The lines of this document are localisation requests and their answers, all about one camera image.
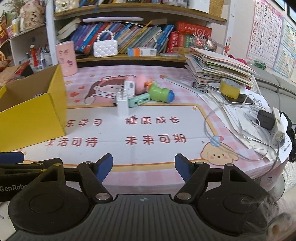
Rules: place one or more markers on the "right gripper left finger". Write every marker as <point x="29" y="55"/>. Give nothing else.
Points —
<point x="91" y="177"/>

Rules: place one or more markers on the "yellow cardboard box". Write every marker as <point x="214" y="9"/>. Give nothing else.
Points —
<point x="33" y="109"/>

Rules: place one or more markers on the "alphabet wall poster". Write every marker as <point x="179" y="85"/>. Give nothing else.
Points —
<point x="265" y="34"/>

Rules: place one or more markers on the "white quilted pearl handbag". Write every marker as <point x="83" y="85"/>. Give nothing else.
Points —
<point x="106" y="48"/>

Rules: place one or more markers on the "wooden bookshelf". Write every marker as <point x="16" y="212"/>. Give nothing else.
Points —
<point x="151" y="14"/>

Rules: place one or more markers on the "green dinosaur toy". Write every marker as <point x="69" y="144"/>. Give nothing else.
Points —
<point x="161" y="94"/>

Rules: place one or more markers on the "grey sofa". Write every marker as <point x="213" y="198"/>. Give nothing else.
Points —
<point x="278" y="92"/>

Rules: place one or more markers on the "stack of papers and books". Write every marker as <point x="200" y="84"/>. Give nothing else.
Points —
<point x="210" y="68"/>

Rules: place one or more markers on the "black power adapter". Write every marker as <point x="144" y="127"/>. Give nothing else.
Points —
<point x="265" y="119"/>

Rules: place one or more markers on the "black phone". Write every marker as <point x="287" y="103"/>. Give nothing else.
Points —
<point x="242" y="98"/>

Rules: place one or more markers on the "pink plush heart clip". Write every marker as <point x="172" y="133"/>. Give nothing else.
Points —
<point x="142" y="83"/>

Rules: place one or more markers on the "red fortune god decoration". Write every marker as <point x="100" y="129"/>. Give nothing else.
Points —
<point x="5" y="61"/>

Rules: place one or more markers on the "pink cartoon desk mat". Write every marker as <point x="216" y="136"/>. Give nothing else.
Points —
<point x="145" y="143"/>

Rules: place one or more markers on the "yellow tape roll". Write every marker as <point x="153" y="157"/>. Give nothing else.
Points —
<point x="229" y="88"/>

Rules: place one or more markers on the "blue orange white carton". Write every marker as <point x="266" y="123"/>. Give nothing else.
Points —
<point x="142" y="52"/>

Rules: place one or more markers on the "white charger plug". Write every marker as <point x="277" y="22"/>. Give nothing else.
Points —
<point x="122" y="103"/>

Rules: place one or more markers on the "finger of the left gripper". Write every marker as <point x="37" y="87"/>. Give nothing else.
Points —
<point x="11" y="157"/>

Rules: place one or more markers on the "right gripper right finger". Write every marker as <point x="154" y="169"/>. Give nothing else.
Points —
<point x="195" y="178"/>

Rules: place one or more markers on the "floral rabbit doll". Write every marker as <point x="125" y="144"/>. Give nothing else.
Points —
<point x="31" y="15"/>

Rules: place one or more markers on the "mint green stapler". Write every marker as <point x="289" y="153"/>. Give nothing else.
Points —
<point x="138" y="100"/>

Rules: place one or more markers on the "white cubby shelf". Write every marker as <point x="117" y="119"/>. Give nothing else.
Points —
<point x="20" y="44"/>

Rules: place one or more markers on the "red dictionary books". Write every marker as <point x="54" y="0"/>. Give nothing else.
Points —
<point x="185" y="35"/>

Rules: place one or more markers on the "row of shelf books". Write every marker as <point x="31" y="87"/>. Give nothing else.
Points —
<point x="84" y="32"/>

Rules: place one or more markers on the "pink cylindrical pen holder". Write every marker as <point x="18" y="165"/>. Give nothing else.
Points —
<point x="67" y="58"/>

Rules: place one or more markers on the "white power strip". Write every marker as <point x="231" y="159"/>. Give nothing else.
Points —
<point x="277" y="132"/>

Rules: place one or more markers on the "strawberry topped ruler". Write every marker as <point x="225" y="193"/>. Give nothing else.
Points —
<point x="179" y="83"/>

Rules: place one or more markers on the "white staples box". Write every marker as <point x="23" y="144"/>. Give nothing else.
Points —
<point x="129" y="88"/>

